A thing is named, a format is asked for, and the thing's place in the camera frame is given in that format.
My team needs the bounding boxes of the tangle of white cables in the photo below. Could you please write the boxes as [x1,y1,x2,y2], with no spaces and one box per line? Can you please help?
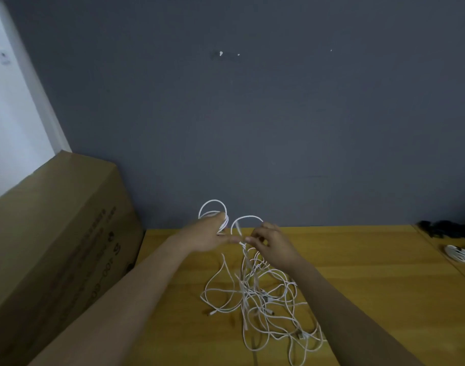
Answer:
[199,238,327,366]

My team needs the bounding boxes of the person's right hand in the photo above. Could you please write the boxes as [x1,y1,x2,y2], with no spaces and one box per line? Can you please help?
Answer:
[244,222,307,276]

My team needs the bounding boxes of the person's left forearm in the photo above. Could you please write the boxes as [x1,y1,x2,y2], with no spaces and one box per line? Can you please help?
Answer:
[30,238,191,366]

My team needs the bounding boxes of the person's left hand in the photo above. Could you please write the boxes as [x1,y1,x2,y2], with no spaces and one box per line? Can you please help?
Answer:
[171,211,243,255]

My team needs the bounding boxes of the single white cable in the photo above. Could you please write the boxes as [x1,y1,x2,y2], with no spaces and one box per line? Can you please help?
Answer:
[444,243,465,265]
[197,199,265,238]

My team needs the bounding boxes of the plain brown cardboard box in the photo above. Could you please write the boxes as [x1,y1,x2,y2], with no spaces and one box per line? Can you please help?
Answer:
[0,150,147,366]

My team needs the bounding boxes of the person's right forearm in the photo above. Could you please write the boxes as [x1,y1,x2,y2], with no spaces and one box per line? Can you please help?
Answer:
[289,261,424,366]

